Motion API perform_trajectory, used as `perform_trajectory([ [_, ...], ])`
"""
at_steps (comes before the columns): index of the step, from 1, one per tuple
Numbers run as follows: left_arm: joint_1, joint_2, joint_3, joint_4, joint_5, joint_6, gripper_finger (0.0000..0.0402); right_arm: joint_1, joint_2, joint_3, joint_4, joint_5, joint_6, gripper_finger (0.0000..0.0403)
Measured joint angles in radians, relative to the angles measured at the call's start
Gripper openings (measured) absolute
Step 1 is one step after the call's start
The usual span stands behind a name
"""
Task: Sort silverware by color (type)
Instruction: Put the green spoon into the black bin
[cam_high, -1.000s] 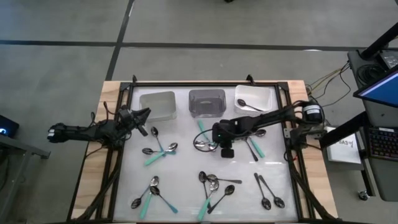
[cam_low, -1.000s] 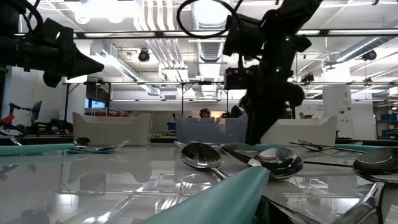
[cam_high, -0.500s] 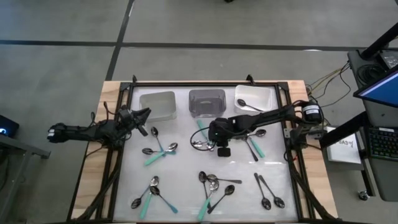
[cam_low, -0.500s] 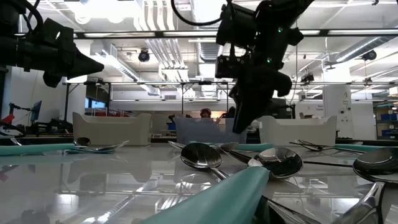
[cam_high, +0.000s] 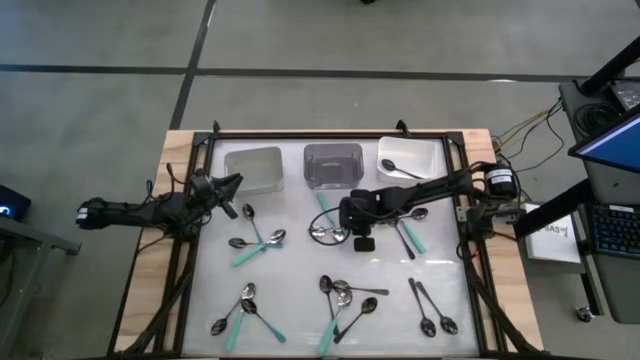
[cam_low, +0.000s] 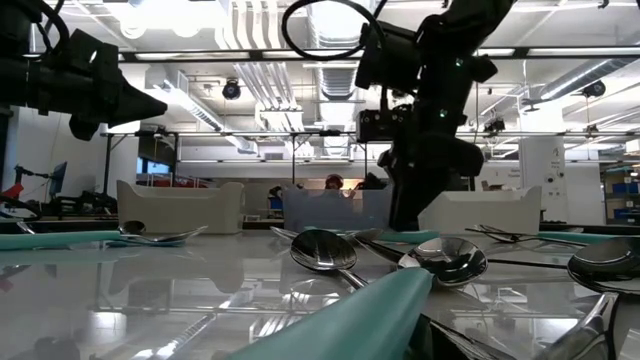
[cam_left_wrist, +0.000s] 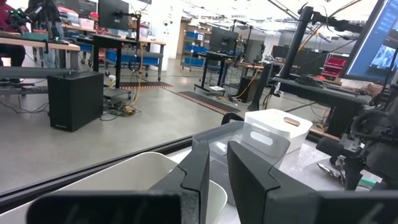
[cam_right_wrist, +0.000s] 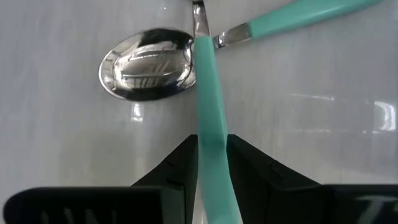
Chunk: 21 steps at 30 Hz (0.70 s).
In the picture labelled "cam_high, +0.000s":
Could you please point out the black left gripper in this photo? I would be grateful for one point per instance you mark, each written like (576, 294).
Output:
(205, 190)

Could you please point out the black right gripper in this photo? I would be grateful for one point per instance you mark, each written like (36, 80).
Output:
(360, 212)

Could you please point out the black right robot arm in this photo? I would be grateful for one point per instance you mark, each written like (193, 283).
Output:
(435, 187)

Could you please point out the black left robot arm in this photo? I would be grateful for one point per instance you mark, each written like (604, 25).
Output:
(125, 210)

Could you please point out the white plastic bin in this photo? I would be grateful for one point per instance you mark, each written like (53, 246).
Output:
(255, 167)
(415, 152)

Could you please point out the grey translucent plastic bin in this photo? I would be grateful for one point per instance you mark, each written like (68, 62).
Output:
(332, 165)

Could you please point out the light wooden table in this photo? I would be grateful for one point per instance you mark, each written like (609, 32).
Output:
(175, 150)

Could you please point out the grey metal stand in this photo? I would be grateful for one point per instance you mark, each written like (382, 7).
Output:
(45, 240)

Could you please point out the black support beam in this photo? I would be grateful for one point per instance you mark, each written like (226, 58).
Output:
(550, 210)
(610, 67)

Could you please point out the white paper sheet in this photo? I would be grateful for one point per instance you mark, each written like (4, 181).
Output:
(555, 240)

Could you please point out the black device blue light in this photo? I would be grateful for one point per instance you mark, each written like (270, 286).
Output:
(12, 202)

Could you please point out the grey computer cart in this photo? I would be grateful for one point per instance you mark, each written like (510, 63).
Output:
(600, 182)

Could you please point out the cart caster wheel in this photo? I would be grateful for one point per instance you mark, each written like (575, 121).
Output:
(584, 314)

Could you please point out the black backlit keyboard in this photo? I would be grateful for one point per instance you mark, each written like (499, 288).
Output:
(617, 230)

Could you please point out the computer monitor blue screen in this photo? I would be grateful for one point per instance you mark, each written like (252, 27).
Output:
(615, 145)

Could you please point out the black power adapter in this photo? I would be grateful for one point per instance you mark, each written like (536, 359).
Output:
(627, 95)

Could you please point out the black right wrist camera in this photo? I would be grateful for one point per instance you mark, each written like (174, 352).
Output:
(364, 244)

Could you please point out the black frame clamp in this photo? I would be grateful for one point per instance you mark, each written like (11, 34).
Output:
(402, 128)
(216, 127)

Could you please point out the black aluminium table frame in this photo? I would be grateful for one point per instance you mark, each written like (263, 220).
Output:
(300, 135)

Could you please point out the grey metal bracket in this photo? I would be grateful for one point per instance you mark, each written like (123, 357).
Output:
(462, 214)

